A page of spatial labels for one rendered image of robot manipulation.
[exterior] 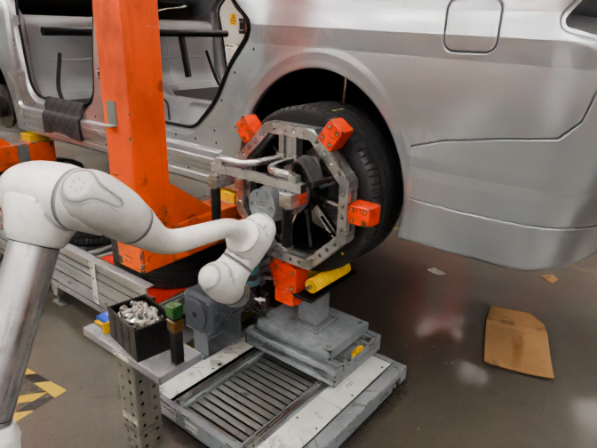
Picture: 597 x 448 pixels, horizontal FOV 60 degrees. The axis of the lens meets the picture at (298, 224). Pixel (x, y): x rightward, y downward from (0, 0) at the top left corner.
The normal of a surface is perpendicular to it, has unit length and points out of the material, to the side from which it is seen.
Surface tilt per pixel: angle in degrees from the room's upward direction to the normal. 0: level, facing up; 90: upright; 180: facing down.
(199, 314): 90
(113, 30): 90
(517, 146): 90
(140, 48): 90
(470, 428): 0
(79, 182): 49
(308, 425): 0
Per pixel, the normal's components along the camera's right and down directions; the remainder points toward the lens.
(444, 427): 0.03, -0.94
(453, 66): -0.62, 0.26
